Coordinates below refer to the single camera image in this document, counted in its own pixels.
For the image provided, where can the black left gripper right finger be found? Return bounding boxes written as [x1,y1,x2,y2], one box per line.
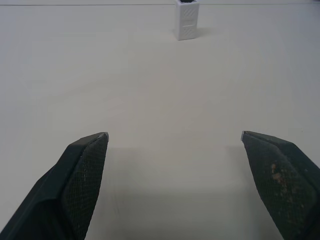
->
[240,130,320,240]

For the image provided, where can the white plastic box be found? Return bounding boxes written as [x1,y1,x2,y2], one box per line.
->
[172,0,203,41]

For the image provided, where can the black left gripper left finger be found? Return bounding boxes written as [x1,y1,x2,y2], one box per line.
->
[0,131,110,240]

